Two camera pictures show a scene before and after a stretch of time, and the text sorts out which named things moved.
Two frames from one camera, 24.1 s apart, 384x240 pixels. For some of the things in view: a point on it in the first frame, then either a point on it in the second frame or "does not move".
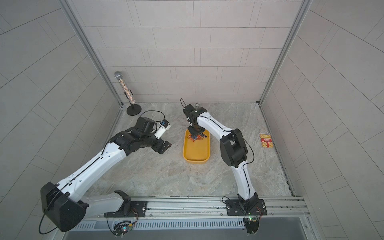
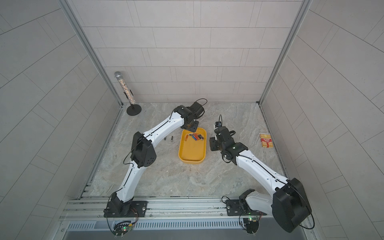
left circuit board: x=120 y=228 does not move
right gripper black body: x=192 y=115 -> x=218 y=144
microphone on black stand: x=134 y=110 does not move
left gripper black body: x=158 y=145 -> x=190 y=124
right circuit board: x=252 y=224 does not move
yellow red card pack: x=266 y=140 does not move
